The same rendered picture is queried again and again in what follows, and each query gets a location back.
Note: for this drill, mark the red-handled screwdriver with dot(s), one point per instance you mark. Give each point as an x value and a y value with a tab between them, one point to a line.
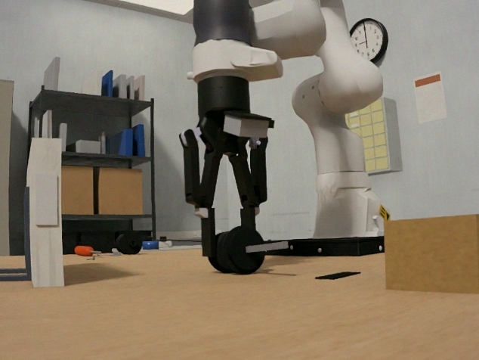
85	251

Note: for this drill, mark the brown cardboard box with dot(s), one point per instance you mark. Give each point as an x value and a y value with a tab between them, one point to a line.
437	254

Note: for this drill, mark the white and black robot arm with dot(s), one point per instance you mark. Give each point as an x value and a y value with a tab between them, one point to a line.
346	206

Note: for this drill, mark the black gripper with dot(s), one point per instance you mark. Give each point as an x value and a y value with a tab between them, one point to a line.
215	95

